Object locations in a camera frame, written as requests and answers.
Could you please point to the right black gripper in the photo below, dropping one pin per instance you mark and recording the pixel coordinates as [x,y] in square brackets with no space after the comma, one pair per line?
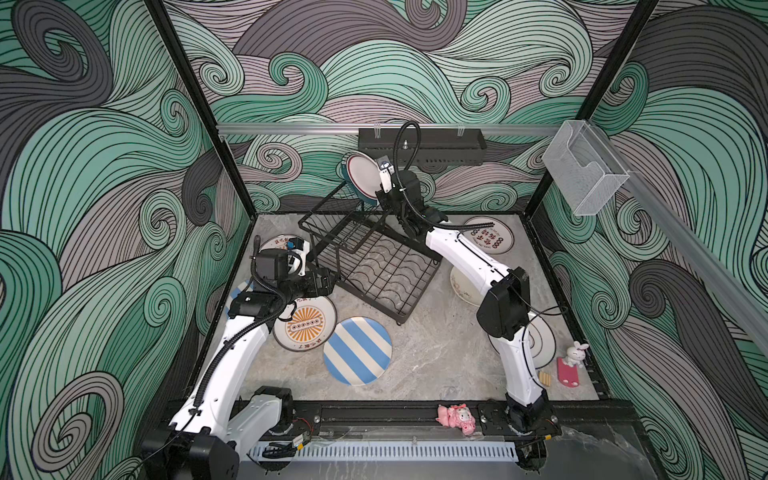
[388,199]

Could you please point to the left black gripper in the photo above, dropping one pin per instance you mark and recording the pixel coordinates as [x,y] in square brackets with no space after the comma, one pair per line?
[312,291]

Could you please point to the green rimmed white plate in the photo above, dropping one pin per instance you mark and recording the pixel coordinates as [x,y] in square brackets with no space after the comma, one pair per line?
[362,174]

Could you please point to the black wire dish rack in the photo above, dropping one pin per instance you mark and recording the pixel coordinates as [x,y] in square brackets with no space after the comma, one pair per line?
[371,260]

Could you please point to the blue striped plate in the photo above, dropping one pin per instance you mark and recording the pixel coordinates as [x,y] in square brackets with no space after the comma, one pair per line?
[358,352]
[235,292]

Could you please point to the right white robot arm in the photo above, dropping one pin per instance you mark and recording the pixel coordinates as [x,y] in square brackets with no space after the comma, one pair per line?
[505,311]

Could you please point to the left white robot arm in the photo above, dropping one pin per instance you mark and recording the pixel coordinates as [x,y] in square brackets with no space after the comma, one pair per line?
[205,439]

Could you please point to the orange sunburst plate near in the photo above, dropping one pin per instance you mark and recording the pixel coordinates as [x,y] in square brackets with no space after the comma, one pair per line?
[312,322]

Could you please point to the orange sunburst plate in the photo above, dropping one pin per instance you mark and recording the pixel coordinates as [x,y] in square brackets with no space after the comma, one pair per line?
[282,241]
[312,322]

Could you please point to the orange sunburst plate far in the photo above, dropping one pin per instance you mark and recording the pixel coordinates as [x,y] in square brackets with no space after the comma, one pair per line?
[282,241]

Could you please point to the cream cartoon plate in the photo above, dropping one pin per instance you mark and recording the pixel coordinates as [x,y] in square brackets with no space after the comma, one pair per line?
[464,289]

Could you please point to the red patterned white plate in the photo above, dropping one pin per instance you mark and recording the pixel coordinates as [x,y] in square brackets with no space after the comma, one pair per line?
[495,240]

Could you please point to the pink plush toy centre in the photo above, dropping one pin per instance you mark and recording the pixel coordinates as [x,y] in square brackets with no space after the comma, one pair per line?
[458,417]

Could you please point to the black rimmed white plate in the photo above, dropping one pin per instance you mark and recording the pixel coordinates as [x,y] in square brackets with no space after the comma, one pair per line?
[541,340]

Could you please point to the white rabbit pink stand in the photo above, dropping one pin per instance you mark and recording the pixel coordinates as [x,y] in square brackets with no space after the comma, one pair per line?
[568,366]

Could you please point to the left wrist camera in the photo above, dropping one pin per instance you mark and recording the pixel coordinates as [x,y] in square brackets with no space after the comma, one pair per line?
[298,249]

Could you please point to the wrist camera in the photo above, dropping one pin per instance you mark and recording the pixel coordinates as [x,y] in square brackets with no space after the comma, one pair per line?
[386,170]
[298,249]

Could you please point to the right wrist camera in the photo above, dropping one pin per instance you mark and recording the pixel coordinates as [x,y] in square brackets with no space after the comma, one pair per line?
[386,170]

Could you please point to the black perforated wall shelf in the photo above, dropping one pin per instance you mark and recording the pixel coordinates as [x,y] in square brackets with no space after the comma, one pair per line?
[438,146]

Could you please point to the aluminium rail back wall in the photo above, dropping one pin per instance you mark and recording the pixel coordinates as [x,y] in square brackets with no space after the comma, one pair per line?
[304,128]

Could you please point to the aluminium rail wall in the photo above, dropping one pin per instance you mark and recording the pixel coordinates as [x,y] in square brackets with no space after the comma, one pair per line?
[661,191]
[304,128]

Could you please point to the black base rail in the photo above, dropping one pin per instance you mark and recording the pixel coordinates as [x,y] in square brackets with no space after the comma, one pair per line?
[493,417]

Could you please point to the white slotted cable duct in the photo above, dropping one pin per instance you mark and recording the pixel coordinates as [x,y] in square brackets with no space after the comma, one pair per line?
[359,451]

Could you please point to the clear acrylic wall holder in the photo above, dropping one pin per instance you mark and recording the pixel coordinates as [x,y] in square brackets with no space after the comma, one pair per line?
[585,166]

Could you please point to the aluminium rail right wall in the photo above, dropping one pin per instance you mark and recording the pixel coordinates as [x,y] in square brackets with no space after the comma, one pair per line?
[661,191]

